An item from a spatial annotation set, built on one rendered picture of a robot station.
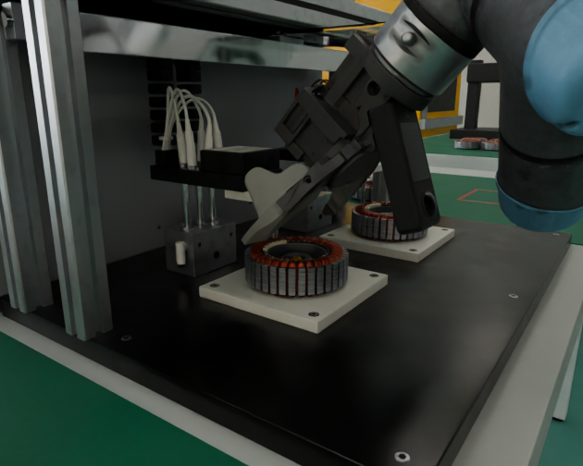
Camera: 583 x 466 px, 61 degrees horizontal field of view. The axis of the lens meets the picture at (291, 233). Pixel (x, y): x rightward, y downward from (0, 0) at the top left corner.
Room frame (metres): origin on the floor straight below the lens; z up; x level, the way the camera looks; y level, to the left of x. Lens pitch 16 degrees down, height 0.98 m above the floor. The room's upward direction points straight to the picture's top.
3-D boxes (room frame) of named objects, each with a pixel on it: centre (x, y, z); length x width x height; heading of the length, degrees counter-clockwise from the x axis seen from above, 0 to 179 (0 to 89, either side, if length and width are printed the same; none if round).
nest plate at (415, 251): (0.71, -0.14, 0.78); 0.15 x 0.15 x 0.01; 55
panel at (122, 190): (0.75, 0.13, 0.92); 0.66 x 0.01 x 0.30; 145
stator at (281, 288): (0.51, -0.01, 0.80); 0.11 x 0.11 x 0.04
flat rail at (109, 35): (0.66, 0.01, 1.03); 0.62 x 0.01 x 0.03; 145
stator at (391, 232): (0.71, -0.14, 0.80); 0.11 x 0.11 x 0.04
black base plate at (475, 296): (0.62, -0.06, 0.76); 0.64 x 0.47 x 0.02; 145
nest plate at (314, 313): (0.51, -0.01, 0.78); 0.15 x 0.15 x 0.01; 55
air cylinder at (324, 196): (0.79, -0.03, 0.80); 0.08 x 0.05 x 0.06; 145
